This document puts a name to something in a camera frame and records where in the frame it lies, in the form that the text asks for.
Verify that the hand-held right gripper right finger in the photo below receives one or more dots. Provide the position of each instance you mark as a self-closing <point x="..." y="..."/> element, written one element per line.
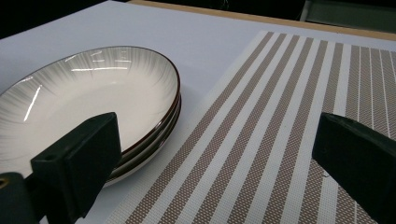
<point x="358" y="158"/>

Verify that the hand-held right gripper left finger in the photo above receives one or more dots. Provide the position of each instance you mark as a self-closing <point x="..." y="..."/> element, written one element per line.
<point x="77" y="161"/>

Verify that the white plate with grey streaks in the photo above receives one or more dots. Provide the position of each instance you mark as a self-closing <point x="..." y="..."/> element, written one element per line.
<point x="93" y="90"/>

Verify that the brown and white striped placemat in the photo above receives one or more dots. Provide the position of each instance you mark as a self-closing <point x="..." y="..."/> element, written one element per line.
<point x="255" y="140"/>

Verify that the white plate with brown rim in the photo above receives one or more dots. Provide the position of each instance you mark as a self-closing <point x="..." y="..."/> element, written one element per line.
<point x="149" y="155"/>
<point x="162" y="130"/>

